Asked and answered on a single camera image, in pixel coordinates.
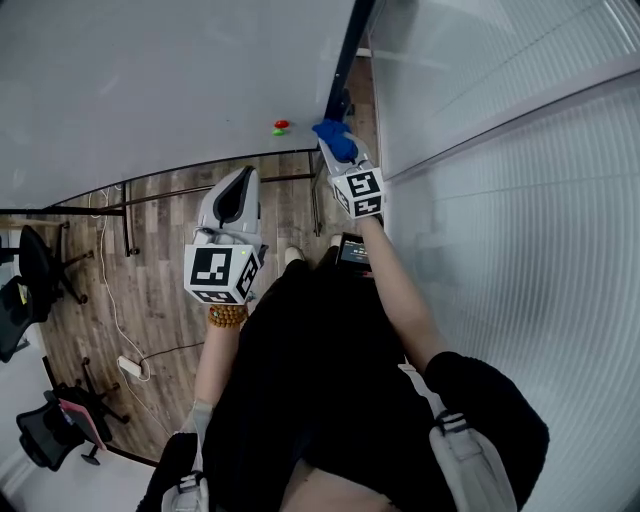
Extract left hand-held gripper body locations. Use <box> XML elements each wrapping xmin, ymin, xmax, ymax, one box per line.
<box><xmin>182</xmin><ymin>227</ymin><xmax>271</xmax><ymax>307</ymax></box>

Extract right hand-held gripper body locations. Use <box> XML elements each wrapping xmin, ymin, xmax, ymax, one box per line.
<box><xmin>327</xmin><ymin>159</ymin><xmax>388</xmax><ymax>222</ymax></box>

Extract blue cloth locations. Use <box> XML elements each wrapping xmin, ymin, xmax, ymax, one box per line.
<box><xmin>312</xmin><ymin>118</ymin><xmax>359</xmax><ymax>162</ymax></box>

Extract white whiteboard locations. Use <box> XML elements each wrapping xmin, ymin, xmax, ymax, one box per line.
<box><xmin>0</xmin><ymin>0</ymin><xmax>376</xmax><ymax>211</ymax></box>

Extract person's left forearm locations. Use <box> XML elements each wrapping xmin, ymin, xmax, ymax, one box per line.
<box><xmin>192</xmin><ymin>322</ymin><xmax>246</xmax><ymax>416</ymax></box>

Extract person's right forearm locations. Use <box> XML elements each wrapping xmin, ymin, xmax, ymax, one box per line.
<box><xmin>355</xmin><ymin>214</ymin><xmax>449</xmax><ymax>374</ymax></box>

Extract small black screen device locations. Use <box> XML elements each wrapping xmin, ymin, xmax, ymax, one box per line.
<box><xmin>334</xmin><ymin>232</ymin><xmax>376</xmax><ymax>279</ymax></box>

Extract person's black clothing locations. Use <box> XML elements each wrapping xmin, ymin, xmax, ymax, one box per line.
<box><xmin>137</xmin><ymin>257</ymin><xmax>551</xmax><ymax>512</ymax></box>

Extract black office chair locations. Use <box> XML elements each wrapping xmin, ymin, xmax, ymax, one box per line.
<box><xmin>15</xmin><ymin>357</ymin><xmax>131</xmax><ymax>472</ymax></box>
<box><xmin>0</xmin><ymin>274</ymin><xmax>37</xmax><ymax>364</ymax></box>
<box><xmin>18</xmin><ymin>223</ymin><xmax>96</xmax><ymax>306</ymax></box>

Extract light wooden desk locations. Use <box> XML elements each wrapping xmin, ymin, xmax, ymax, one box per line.
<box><xmin>0</xmin><ymin>214</ymin><xmax>66</xmax><ymax>232</ymax></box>

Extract pink folder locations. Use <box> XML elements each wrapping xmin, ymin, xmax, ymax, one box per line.
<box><xmin>58</xmin><ymin>397</ymin><xmax>107</xmax><ymax>451</ymax></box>

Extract white window blinds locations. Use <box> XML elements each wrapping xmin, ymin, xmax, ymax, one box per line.
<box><xmin>384</xmin><ymin>0</ymin><xmax>640</xmax><ymax>512</ymax></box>

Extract white desk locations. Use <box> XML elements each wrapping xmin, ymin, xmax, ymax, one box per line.
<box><xmin>0</xmin><ymin>324</ymin><xmax>159</xmax><ymax>512</ymax></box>

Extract wooden bead bracelet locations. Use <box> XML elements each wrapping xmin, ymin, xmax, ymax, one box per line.
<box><xmin>207</xmin><ymin>303</ymin><xmax>250</xmax><ymax>330</ymax></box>

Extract black power cable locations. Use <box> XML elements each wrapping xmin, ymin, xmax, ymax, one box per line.
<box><xmin>141</xmin><ymin>341</ymin><xmax>206</xmax><ymax>364</ymax></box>

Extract white cable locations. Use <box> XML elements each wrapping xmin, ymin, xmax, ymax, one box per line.
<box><xmin>88</xmin><ymin>184</ymin><xmax>171</xmax><ymax>436</ymax></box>

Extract grey backpack strap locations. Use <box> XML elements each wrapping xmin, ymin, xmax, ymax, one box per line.
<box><xmin>399</xmin><ymin>363</ymin><xmax>519</xmax><ymax>512</ymax></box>
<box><xmin>160</xmin><ymin>399</ymin><xmax>214</xmax><ymax>512</ymax></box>

